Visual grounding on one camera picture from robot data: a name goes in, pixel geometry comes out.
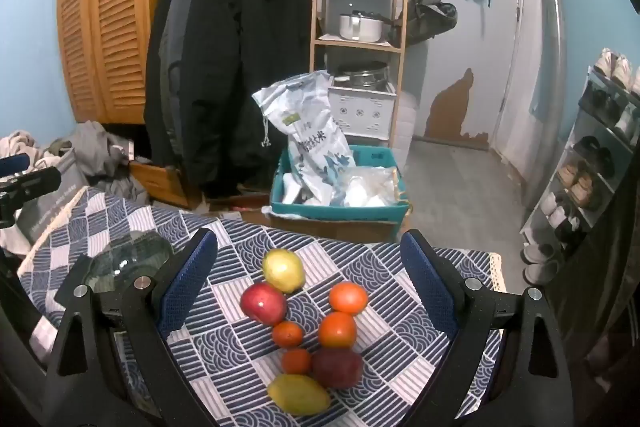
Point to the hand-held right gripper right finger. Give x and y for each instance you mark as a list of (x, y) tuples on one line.
[(430, 282)]

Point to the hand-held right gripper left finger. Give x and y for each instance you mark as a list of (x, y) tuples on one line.
[(187, 277)]

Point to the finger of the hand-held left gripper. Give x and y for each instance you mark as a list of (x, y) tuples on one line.
[(15, 164), (35, 184)]

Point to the clear glass plate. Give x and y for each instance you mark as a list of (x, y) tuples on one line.
[(125, 257)]

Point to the bright red apple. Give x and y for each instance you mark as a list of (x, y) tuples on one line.
[(263, 304)]

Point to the large orange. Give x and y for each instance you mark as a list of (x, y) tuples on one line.
[(348, 298), (338, 330)]

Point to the yellow-green lemon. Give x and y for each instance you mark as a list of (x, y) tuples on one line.
[(283, 270)]

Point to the small tangerine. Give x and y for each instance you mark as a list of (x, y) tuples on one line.
[(288, 334), (296, 361)]

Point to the dark red apple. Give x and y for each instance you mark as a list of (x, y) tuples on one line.
[(338, 368)]

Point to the yellow mango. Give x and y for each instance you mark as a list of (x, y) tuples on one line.
[(298, 394)]

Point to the grey fabric storage bag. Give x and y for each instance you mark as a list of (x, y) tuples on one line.
[(55, 207)]

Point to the blue white patterned tablecloth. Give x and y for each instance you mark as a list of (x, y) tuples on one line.
[(350, 257)]

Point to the open cardboard box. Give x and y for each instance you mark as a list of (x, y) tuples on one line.
[(240, 203)]

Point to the wooden drawer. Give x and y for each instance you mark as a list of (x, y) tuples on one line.
[(165, 182)]

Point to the flat cardboard box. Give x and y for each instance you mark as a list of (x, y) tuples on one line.
[(340, 232)]

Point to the grey slipper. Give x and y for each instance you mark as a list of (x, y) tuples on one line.
[(542, 273), (539, 253)]

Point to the teal plastic basket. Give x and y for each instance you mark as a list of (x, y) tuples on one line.
[(340, 213)]

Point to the clear plastic bag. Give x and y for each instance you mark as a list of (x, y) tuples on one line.
[(365, 187)]

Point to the dark cloth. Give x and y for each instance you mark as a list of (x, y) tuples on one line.
[(600, 297)]

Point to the group of assorted shoes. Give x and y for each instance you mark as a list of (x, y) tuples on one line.
[(582, 192)]

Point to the white patterned basket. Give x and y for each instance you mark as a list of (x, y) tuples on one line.
[(360, 112)]

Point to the wooden louvered wardrobe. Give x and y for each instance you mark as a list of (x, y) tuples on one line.
[(115, 7)]

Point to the white printed rice bag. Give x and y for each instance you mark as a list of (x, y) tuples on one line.
[(310, 132)]

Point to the dark grey jacket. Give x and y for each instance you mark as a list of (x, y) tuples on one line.
[(175, 22)]

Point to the steel pot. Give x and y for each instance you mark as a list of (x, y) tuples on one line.
[(365, 77)]

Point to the black hooded jacket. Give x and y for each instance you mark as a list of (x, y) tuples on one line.
[(240, 57)]

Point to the silver metal pipe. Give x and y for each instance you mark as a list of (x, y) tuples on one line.
[(550, 57)]

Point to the grey shoe rack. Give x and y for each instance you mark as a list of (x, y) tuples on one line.
[(602, 89)]

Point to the white pot with lid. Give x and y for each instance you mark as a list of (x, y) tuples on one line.
[(357, 29)]

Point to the hanging olive grey bag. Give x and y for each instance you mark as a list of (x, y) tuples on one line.
[(430, 17)]

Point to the wooden shelf rack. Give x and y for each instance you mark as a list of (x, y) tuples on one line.
[(316, 7)]

